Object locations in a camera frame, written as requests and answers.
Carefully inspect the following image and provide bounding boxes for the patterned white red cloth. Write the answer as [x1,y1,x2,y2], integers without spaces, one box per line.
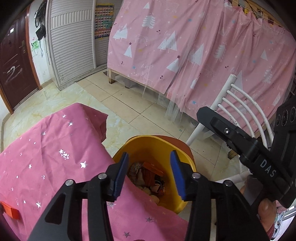
[127,162,142,178]

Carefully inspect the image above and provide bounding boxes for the orange carton box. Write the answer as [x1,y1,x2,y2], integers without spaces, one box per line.
[142,162,164,186]

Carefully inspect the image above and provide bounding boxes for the small orange ribbed box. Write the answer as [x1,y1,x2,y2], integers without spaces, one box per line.
[0,201,21,220]

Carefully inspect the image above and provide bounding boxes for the yellow trash bin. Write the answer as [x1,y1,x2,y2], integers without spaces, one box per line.
[113,135,196,214]

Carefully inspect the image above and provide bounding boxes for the person right hand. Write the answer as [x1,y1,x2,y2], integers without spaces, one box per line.
[258,199,276,232]

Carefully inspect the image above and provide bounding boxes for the pink star tablecloth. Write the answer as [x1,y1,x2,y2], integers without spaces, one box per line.
[1,103,188,240]

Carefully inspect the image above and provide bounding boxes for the white metal chair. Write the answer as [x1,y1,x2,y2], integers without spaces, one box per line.
[186,74,275,149]

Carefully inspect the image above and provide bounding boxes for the pink tree pattern curtain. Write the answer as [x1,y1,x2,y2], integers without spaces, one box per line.
[107,1,295,121]

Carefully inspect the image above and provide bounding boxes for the white louvered wardrobe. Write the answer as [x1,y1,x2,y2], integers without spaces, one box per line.
[46,1,122,90]

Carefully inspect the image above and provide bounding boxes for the dark brown door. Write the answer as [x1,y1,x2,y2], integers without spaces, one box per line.
[1,8,42,114]

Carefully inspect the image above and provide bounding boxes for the black hanging bags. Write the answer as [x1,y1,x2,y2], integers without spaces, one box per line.
[35,0,47,41]

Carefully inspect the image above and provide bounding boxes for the colourful wall chart poster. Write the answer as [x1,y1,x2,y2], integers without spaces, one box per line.
[94,3,114,39]

